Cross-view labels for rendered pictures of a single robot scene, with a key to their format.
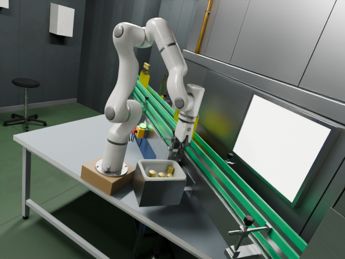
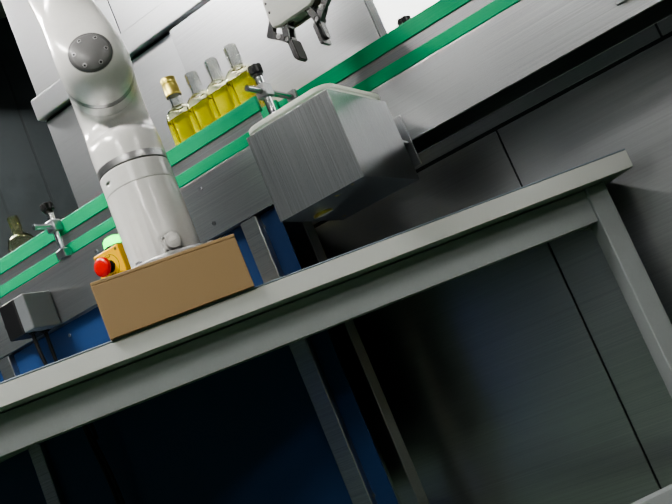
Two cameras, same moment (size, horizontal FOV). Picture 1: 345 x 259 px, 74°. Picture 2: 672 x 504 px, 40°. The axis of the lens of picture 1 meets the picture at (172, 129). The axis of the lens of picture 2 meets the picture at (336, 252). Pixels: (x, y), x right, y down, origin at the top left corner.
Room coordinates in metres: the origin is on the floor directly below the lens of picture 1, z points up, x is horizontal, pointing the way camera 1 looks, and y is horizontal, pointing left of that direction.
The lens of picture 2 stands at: (-0.19, 0.98, 0.52)
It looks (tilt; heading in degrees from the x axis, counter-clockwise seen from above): 9 degrees up; 323
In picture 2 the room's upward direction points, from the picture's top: 23 degrees counter-clockwise
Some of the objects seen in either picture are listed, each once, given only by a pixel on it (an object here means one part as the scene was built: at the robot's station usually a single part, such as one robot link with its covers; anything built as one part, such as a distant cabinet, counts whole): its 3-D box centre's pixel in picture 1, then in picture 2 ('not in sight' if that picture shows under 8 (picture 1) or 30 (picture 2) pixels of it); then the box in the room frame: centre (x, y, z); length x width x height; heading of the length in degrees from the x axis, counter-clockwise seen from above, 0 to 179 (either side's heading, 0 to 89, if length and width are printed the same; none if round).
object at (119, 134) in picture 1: (125, 120); (113, 117); (1.21, 0.27, 1.14); 0.19 x 0.12 x 0.24; 154
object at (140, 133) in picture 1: (141, 132); (121, 266); (1.53, 0.21, 0.96); 0.07 x 0.07 x 0.07; 26
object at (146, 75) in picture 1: (146, 78); not in sight; (2.32, 0.39, 1.19); 0.06 x 0.06 x 0.28; 26
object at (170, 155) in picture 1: (175, 155); not in sight; (1.19, -0.05, 1.02); 0.09 x 0.04 x 0.07; 116
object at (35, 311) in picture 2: not in sight; (30, 317); (1.78, 0.34, 0.96); 0.08 x 0.08 x 0.08; 26
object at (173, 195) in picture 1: (163, 182); (342, 160); (1.04, -0.02, 0.92); 0.27 x 0.17 x 0.15; 116
